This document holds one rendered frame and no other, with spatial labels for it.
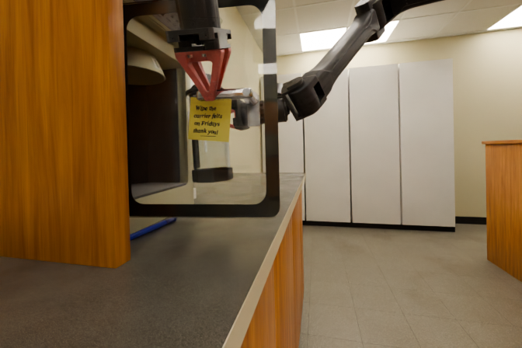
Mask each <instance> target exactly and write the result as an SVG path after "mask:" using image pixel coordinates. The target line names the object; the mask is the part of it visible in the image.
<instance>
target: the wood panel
mask: <svg viewBox="0 0 522 348"><path fill-rule="evenodd" d="M0 256H4V257H12V258H19V259H33V260H41V261H48V262H56V263H70V264H78V265H86V266H100V267H107V268H115V269H116V268H117V267H119V266H121V265H123V264H124V263H126V262H127V261H129V260H131V240H130V214H129V189H128V163H127V113H126V88H125V62H124V12H123V0H0Z"/></svg>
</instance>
